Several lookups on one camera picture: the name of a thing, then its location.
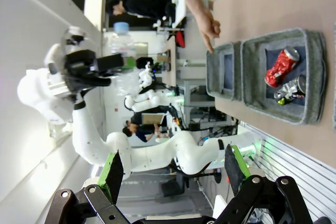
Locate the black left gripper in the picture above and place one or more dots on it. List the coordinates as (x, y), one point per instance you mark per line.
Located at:
(80, 69)

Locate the crushed red soda can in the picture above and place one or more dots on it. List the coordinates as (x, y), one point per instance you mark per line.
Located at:
(281, 66)

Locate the person in blue shirt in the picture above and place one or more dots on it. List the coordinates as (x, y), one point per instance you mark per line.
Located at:
(140, 133)

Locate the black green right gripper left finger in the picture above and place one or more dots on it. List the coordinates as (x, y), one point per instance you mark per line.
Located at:
(114, 179)

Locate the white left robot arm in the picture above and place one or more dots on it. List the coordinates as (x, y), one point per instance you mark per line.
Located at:
(157, 155)

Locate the person's right hand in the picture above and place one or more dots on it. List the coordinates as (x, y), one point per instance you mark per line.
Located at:
(208, 24)

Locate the crushed black soda can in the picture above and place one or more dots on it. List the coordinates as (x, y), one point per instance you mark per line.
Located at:
(292, 90)

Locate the grey fabric basket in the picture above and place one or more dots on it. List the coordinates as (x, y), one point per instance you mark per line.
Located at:
(214, 72)
(252, 77)

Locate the white robot with black joints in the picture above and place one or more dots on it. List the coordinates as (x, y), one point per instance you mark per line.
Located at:
(149, 100)

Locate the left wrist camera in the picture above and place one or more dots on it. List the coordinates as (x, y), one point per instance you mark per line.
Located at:
(74, 37)

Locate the red bag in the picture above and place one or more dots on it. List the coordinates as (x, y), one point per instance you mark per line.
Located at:
(180, 39)

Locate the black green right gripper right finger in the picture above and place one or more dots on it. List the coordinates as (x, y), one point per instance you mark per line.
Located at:
(233, 171)

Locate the person in black top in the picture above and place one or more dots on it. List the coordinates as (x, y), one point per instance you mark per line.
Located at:
(141, 7)

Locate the flat cardboard box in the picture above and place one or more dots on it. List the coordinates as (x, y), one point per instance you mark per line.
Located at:
(152, 119)

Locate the aluminium slotted base plate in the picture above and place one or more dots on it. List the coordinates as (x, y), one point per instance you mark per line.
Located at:
(302, 171)

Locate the clear bottle with pink label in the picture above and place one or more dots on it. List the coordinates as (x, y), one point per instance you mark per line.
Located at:
(122, 43)

